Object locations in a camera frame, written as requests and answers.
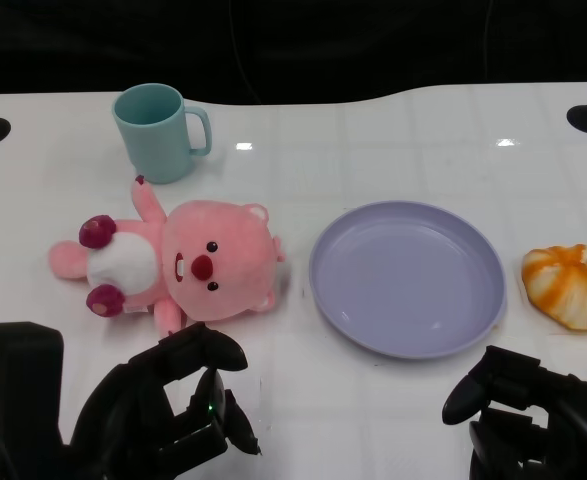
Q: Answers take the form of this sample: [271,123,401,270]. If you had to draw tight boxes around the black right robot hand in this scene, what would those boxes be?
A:
[441,344,587,480]

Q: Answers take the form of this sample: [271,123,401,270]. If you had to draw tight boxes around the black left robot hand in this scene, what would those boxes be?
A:
[62,321,264,480]

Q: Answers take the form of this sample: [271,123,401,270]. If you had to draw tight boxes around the pink plush beaver doll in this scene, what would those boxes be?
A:
[48,174,288,337]

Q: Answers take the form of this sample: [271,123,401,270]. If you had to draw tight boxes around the lavender plastic plate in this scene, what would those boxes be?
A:
[307,200,508,361]

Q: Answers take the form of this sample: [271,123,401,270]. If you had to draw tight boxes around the orange white striped bun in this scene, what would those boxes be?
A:
[521,243,587,332]

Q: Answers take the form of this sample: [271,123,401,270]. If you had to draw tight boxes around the black backdrop cloth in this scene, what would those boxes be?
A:
[0,0,587,106]

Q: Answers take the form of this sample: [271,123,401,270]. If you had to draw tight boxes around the plastic mug with handle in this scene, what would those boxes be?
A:
[111,83,213,185]

